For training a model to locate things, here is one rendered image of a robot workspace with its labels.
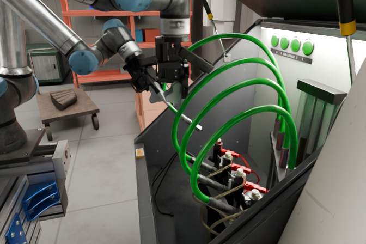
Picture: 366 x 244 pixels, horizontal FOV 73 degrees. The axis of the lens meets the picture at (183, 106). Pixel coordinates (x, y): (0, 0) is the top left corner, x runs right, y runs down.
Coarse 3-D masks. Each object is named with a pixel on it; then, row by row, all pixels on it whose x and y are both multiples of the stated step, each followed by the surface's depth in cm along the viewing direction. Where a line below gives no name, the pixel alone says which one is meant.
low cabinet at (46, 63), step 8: (32, 48) 530; (40, 48) 530; (32, 56) 483; (40, 56) 487; (48, 56) 491; (56, 56) 495; (40, 64) 492; (48, 64) 496; (56, 64) 500; (64, 64) 546; (32, 72) 494; (40, 72) 497; (48, 72) 501; (56, 72) 505; (64, 72) 540; (40, 80) 503; (48, 80) 507; (56, 80) 511; (64, 80) 550
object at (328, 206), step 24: (360, 72) 34; (360, 96) 34; (336, 120) 37; (360, 120) 33; (336, 144) 36; (360, 144) 33; (336, 168) 36; (360, 168) 33; (312, 192) 39; (336, 192) 35; (360, 192) 32; (312, 216) 39; (336, 216) 35; (360, 216) 32; (288, 240) 43; (312, 240) 38; (336, 240) 34; (360, 240) 31
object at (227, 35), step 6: (210, 36) 73; (216, 36) 72; (222, 36) 72; (228, 36) 72; (234, 36) 71; (240, 36) 71; (246, 36) 71; (252, 36) 71; (198, 42) 74; (204, 42) 73; (258, 42) 71; (192, 48) 75; (264, 48) 71; (270, 54) 71; (276, 66) 72; (162, 84) 81; (174, 108) 84; (276, 120) 78
